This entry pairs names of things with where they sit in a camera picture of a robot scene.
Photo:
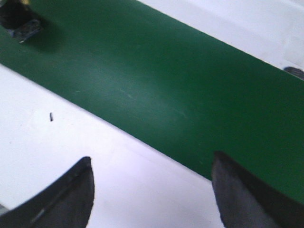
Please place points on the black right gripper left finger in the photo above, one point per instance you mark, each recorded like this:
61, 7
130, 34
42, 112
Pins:
66, 203

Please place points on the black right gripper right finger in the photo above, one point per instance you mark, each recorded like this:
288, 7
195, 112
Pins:
244, 201

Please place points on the green conveyor belt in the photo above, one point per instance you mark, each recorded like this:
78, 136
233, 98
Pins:
175, 88

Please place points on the red mushroom push button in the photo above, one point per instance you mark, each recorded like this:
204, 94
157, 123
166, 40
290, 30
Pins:
19, 20

